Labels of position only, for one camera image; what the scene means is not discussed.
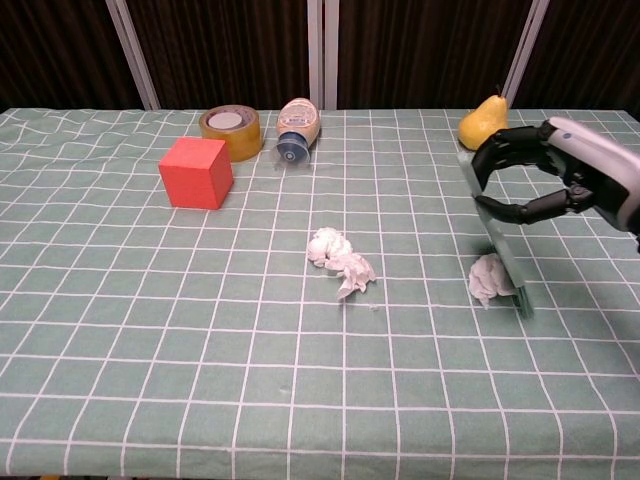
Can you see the white paper ball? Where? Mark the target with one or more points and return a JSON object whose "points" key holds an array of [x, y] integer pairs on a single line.
{"points": [[487, 280], [327, 245], [357, 274]]}

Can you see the yellow packing tape roll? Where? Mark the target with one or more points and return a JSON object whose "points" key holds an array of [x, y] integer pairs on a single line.
{"points": [[240, 132]]}

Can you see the yellow pear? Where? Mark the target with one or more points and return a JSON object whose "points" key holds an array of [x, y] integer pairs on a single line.
{"points": [[480, 125]]}

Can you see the green plastic hand brush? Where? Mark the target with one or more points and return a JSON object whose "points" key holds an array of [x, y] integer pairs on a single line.
{"points": [[502, 245]]}

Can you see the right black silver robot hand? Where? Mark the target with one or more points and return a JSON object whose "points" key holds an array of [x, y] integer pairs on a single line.
{"points": [[600, 170]]}

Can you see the white screen frame post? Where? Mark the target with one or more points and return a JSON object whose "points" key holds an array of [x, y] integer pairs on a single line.
{"points": [[322, 55], [134, 55], [525, 50]]}

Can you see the beige squeeze bottle blue cap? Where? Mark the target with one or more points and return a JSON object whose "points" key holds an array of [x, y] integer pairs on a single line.
{"points": [[299, 122]]}

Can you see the green checked tablecloth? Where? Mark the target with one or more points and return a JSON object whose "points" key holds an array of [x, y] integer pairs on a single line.
{"points": [[320, 380]]}

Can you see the red cube block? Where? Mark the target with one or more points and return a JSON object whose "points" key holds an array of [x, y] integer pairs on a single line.
{"points": [[192, 175]]}

